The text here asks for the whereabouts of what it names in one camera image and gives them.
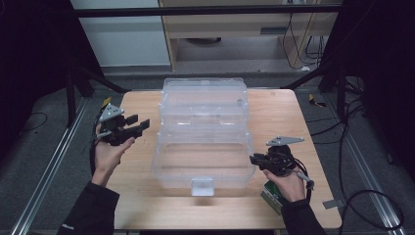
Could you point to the person's left hand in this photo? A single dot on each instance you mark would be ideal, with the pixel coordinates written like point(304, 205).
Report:
point(107, 160)

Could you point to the aluminium floor rail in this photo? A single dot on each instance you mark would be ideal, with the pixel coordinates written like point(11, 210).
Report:
point(368, 169)
point(45, 176)

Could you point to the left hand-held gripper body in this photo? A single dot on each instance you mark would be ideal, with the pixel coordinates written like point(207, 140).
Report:
point(119, 133)

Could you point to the small green packet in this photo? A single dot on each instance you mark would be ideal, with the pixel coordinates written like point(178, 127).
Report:
point(270, 196)

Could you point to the light wooden desk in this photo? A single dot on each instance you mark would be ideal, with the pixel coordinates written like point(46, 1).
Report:
point(228, 26)

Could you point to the white plug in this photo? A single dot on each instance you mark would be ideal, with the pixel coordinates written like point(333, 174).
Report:
point(305, 68)

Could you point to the grey tape piece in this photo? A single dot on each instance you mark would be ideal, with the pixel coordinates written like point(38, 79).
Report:
point(333, 204)

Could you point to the white cabinet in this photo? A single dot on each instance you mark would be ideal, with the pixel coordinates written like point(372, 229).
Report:
point(124, 42)

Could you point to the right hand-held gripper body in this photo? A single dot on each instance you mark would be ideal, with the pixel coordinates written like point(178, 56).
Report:
point(280, 160)

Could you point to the person's right hand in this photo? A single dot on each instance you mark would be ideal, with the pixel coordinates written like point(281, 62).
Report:
point(292, 187)

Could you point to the black horizontal bar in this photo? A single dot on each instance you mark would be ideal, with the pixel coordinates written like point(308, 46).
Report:
point(195, 11)

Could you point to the clear plastic storage box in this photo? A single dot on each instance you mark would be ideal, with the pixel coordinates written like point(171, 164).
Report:
point(202, 137)

